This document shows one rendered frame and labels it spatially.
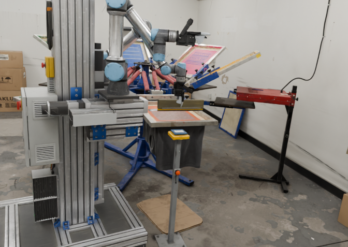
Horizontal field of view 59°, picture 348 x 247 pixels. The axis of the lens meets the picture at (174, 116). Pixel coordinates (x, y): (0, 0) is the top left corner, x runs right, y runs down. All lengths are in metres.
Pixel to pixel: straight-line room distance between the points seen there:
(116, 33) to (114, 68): 0.20
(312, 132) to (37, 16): 5.45
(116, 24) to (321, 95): 2.87
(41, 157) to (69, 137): 0.22
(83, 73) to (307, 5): 3.15
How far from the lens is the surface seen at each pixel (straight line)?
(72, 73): 2.15
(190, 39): 1.89
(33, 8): 6.97
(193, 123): 2.51
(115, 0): 1.88
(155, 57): 1.89
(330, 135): 4.04
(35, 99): 2.11
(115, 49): 1.90
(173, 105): 2.54
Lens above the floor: 1.66
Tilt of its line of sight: 15 degrees down
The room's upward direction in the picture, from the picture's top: 4 degrees clockwise
